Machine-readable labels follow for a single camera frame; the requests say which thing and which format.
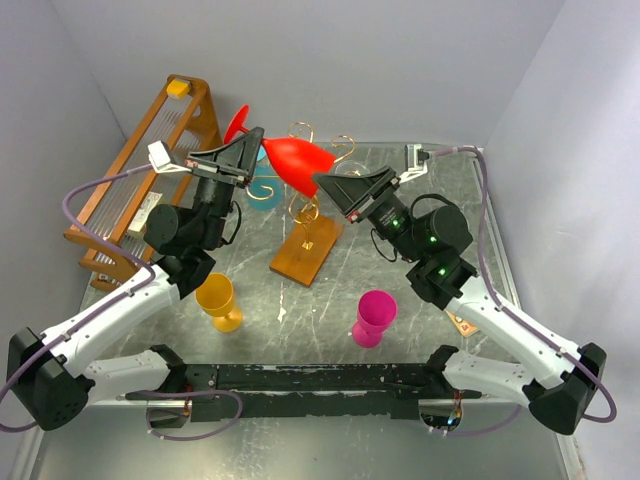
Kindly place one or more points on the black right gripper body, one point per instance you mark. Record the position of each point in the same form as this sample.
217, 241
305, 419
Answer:
387, 214

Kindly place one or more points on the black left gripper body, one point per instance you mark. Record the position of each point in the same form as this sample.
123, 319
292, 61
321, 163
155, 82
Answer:
213, 193

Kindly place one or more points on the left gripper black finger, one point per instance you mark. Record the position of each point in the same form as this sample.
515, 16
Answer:
222, 159
249, 145

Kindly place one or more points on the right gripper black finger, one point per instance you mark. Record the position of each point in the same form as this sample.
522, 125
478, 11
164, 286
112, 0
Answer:
373, 181
350, 194

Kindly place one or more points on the clear wine glass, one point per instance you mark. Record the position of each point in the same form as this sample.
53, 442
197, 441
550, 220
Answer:
350, 168

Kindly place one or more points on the blue wine glass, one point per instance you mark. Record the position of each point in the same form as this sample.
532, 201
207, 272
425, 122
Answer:
265, 191

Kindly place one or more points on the red wine glass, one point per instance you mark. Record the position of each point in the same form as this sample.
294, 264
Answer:
296, 161

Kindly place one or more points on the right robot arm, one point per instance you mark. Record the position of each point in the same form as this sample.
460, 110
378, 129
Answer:
554, 378

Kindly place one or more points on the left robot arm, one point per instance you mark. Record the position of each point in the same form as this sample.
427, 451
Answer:
56, 374

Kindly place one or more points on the wooden dish rack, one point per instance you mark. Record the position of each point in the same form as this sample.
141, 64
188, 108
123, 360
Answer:
185, 125

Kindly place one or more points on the yellow block on rack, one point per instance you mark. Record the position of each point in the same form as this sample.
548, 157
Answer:
178, 88

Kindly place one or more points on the magenta wine glass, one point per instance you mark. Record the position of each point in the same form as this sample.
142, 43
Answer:
376, 311

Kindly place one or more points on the yellow wine glass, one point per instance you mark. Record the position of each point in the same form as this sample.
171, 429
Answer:
216, 297

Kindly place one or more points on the white label card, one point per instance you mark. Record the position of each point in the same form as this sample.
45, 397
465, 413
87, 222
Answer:
137, 226

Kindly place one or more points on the orange printed card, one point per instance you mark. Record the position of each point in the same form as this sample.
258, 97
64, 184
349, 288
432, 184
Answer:
464, 327

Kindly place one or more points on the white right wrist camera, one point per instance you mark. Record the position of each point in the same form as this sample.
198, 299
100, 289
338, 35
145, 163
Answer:
416, 158

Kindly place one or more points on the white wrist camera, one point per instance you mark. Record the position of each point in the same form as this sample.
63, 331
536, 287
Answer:
162, 160
416, 158

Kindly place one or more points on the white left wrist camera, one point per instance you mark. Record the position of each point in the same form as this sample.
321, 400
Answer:
162, 160

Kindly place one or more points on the gold wire wine glass rack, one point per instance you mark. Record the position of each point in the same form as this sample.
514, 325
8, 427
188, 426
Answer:
313, 236

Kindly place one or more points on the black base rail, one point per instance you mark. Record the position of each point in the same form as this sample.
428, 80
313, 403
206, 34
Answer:
319, 390

